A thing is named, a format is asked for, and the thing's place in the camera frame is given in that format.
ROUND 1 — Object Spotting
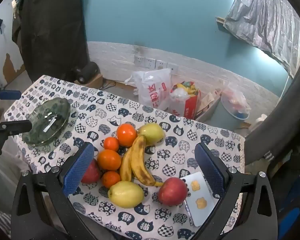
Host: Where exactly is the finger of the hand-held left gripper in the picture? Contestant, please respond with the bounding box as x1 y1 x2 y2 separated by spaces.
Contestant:
0 84 22 105
0 120 32 155

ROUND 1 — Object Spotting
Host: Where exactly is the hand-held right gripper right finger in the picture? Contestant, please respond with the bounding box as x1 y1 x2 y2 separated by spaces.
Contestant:
194 142 280 240

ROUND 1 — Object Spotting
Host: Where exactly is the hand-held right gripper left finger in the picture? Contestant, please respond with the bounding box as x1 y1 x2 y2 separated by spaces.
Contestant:
10 142 95 240

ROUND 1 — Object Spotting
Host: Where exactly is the red apple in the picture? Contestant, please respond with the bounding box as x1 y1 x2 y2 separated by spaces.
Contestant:
157 177 188 207
80 158 102 184

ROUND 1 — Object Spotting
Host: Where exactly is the large orange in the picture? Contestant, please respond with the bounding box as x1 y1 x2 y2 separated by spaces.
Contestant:
97 149 122 172
116 123 137 147

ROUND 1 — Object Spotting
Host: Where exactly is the small tangerine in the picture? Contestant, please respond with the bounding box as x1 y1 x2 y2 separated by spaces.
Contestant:
103 137 120 152
101 171 122 189

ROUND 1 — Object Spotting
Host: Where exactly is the green glass plate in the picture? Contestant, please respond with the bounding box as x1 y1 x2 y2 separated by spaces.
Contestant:
21 97 72 147

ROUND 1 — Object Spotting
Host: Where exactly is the small yellow banana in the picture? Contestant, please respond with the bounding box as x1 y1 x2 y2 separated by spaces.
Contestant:
119 146 133 182

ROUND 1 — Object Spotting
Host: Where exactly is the yellow green pear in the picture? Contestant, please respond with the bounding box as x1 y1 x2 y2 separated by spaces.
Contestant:
107 181 145 208
137 123 165 145

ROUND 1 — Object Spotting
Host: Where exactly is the spotted yellow banana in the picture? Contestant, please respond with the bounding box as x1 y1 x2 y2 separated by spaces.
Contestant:
131 135 164 187

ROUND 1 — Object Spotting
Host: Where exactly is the grey trash bin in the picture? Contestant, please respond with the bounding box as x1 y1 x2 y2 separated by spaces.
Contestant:
200 85 252 132

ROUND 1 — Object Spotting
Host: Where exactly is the red cardboard box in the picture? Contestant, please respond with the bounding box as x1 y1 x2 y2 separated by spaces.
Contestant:
169 80 202 120

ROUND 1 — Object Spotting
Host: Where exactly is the cat print tablecloth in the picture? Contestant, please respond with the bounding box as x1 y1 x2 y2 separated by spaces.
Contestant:
4 74 245 240

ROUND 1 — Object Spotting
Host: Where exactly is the dark hanging coat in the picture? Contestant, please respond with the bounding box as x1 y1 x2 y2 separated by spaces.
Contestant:
12 0 90 82

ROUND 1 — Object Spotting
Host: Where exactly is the black speaker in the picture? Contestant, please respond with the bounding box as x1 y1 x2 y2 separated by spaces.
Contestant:
74 62 99 84

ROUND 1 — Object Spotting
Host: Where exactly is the brown cardboard box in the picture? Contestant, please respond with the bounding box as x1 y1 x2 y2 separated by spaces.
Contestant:
74 74 104 90

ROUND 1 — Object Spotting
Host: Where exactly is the white plastic bag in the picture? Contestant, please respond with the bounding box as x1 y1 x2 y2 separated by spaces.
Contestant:
125 68 172 110

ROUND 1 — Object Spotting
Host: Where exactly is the silver foil curtain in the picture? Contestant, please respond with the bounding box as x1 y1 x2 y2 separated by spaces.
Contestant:
216 0 300 79

